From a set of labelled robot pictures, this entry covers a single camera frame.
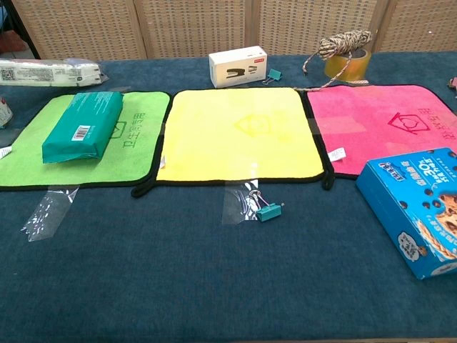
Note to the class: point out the wicker folding screen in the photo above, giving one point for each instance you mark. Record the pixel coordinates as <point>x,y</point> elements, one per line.
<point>196,28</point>

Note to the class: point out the teal binder clip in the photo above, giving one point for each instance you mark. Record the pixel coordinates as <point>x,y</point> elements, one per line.
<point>268,212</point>
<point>274,74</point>

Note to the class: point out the clear bag of clips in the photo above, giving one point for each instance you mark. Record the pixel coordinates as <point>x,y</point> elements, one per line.
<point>233,207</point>

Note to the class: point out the clear plastic bag left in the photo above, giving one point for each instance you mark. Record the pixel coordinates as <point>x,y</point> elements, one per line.
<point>46,214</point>

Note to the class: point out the white paper tag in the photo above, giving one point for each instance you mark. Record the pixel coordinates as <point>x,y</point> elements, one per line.
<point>4,153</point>

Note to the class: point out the printed white can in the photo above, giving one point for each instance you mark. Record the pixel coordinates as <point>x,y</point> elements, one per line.
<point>4,114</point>

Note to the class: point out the pink cloth mat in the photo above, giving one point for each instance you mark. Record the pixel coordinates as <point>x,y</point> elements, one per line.
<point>357,125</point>

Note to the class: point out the yellow cloth mat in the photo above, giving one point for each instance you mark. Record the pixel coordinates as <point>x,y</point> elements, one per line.
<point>214,143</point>

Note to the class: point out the white stapler box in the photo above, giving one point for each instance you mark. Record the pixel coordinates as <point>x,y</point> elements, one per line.
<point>232,60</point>

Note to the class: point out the small pink object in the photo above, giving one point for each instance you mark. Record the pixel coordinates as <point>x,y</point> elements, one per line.
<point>453,84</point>

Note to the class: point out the blue felt table cover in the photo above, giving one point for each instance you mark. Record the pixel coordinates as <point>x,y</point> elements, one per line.
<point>178,286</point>

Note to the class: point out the green cloth mat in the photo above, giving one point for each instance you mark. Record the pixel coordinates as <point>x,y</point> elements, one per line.
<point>135,157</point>

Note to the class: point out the yellow tape roll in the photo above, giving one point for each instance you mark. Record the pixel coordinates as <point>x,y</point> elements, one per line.
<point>339,68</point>

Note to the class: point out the black stand pole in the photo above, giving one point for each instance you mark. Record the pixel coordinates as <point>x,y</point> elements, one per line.
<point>21,28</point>

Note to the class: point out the white tissue pack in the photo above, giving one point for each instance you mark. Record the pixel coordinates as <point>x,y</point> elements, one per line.
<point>35,73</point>

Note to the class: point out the blue cookie box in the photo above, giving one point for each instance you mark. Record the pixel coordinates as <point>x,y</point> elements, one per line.
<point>396,186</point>

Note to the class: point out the teal tissue pack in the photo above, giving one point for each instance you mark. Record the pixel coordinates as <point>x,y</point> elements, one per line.
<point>82,125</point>

